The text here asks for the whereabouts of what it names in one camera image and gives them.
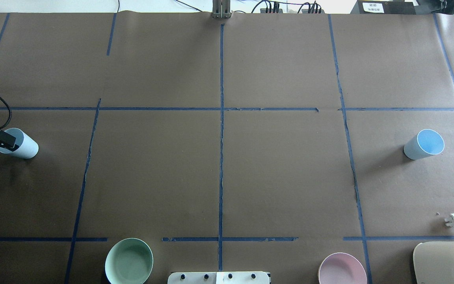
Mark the green bowl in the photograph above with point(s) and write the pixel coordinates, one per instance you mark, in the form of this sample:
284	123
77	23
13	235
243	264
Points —
130	261

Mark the light blue cup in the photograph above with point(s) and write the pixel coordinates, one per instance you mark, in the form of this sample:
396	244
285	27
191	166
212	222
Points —
426	143
27	149

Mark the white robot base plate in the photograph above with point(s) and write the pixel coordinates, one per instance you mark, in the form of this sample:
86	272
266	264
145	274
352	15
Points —
220	277

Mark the aluminium frame post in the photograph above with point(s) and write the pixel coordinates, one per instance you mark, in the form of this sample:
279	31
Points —
221	9

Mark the black box with label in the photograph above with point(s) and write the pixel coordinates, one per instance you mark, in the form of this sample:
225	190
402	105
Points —
388	7

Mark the pink bowl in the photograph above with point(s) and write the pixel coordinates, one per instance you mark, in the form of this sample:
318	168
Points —
341	268

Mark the cream toaster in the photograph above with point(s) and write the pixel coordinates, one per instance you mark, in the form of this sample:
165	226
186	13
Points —
434	262

